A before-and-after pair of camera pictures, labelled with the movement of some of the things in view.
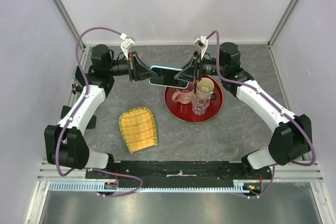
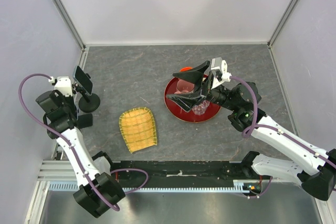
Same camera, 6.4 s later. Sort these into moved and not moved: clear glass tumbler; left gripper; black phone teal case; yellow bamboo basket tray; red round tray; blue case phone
Moved: blue case phone; left gripper
Not moved: red round tray; yellow bamboo basket tray; clear glass tumbler; black phone teal case
